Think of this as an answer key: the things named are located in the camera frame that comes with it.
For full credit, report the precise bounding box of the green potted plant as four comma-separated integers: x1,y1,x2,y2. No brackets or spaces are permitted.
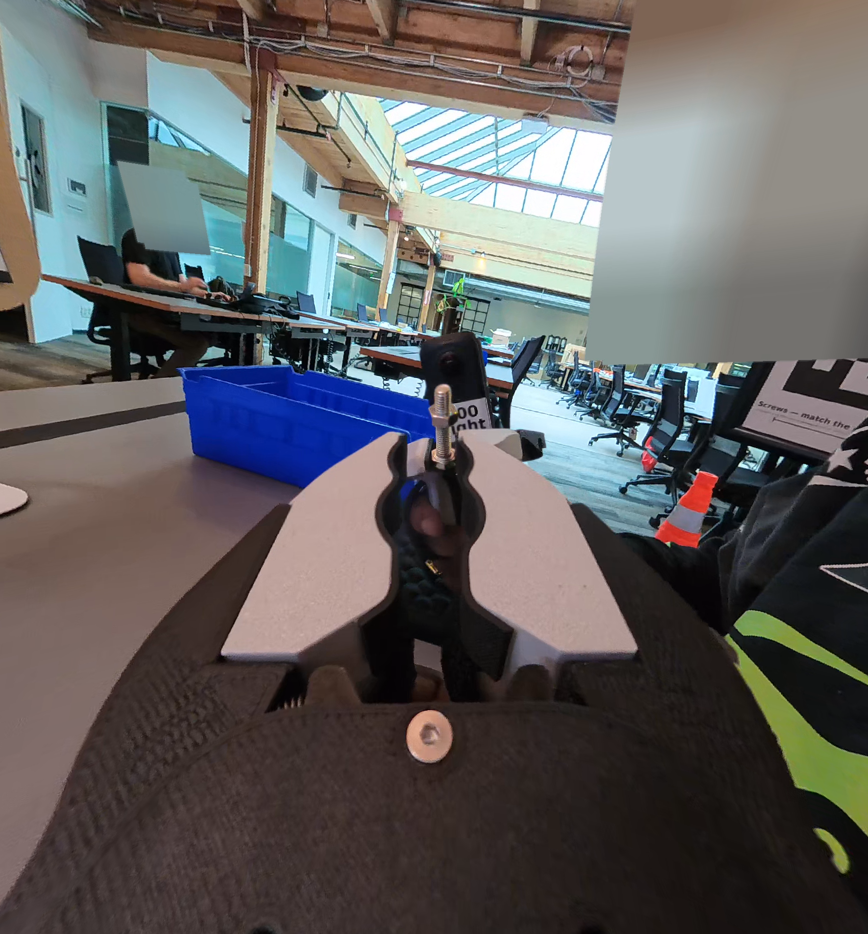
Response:
434,276,478,315

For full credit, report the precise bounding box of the person's black printed shirt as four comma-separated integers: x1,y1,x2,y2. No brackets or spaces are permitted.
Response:
718,394,868,934

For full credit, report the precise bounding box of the person's right forearm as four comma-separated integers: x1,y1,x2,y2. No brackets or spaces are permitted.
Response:
623,533,741,629

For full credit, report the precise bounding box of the blue plastic bin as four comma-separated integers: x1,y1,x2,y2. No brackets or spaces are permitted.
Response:
178,365,435,488

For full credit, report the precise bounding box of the orange traffic cone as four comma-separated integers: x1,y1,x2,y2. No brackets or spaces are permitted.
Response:
654,470,719,548

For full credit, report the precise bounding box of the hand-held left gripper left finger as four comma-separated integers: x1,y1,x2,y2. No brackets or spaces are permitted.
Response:
219,431,409,701

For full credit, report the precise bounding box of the black office chair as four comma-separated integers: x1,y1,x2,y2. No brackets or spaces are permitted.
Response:
620,376,770,526
588,368,691,457
76,235,172,380

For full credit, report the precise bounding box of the person's right hand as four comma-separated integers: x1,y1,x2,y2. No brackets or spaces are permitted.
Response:
408,503,473,557

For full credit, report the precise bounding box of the black framed instruction sign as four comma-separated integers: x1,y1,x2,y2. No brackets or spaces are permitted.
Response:
726,358,868,461

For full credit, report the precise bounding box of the wooden office table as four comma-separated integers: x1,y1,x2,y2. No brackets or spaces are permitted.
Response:
359,344,515,410
42,273,347,380

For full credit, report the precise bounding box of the black foam pad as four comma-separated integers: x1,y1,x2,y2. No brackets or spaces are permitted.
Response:
393,525,471,643

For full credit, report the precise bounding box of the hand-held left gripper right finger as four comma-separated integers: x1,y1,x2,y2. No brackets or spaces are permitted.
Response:
463,438,639,703

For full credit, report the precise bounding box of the thin long steel bolt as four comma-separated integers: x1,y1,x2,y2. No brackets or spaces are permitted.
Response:
428,384,457,470

